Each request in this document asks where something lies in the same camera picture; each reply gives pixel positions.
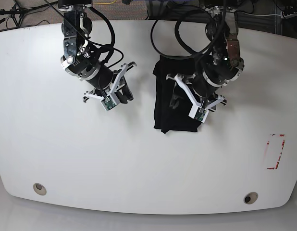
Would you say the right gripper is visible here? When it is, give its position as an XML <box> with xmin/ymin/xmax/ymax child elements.
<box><xmin>83</xmin><ymin>62</ymin><xmax>136</xmax><ymax>106</ymax></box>

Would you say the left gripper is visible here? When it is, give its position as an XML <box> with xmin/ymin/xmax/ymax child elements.
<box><xmin>166</xmin><ymin>73</ymin><xmax>227</xmax><ymax>119</ymax></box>

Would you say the black T-shirt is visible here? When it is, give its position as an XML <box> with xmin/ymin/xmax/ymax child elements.
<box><xmin>153</xmin><ymin>56</ymin><xmax>201</xmax><ymax>134</ymax></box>

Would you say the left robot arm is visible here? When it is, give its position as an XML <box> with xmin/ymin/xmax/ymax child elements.
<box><xmin>153</xmin><ymin>0</ymin><xmax>244</xmax><ymax>128</ymax></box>

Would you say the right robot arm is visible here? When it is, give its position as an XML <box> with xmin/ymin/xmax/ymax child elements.
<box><xmin>58</xmin><ymin>0</ymin><xmax>136</xmax><ymax>111</ymax></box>

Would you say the red tape rectangle marking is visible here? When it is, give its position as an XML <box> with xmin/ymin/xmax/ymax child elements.
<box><xmin>264</xmin><ymin>134</ymin><xmax>285</xmax><ymax>170</ymax></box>

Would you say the black tripod stand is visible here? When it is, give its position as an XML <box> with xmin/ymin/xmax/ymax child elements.
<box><xmin>0</xmin><ymin>0</ymin><xmax>50</xmax><ymax>29</ymax></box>

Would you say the white power strip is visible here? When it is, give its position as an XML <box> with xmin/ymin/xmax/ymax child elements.
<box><xmin>281</xmin><ymin>5</ymin><xmax>297</xmax><ymax>19</ymax></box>

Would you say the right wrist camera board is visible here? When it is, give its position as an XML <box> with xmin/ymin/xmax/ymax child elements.
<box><xmin>100</xmin><ymin>97</ymin><xmax>116</xmax><ymax>111</ymax></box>

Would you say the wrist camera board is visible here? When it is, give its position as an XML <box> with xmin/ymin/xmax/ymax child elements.
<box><xmin>194</xmin><ymin>111</ymin><xmax>209</xmax><ymax>123</ymax></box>
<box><xmin>100</xmin><ymin>97</ymin><xmax>116</xmax><ymax>111</ymax></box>

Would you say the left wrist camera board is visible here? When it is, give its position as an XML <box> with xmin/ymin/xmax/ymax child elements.
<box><xmin>194</xmin><ymin>111</ymin><xmax>209</xmax><ymax>123</ymax></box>

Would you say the right table cable grommet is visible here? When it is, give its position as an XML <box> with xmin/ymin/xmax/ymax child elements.
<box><xmin>244</xmin><ymin>192</ymin><xmax>258</xmax><ymax>205</ymax></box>

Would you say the table cable grommet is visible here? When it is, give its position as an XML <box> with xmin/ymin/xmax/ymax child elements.
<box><xmin>33</xmin><ymin>183</ymin><xmax>47</xmax><ymax>196</ymax></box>
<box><xmin>244</xmin><ymin>192</ymin><xmax>258</xmax><ymax>205</ymax></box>

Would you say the left table cable grommet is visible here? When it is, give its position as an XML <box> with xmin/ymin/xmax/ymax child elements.
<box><xmin>33</xmin><ymin>183</ymin><xmax>47</xmax><ymax>196</ymax></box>

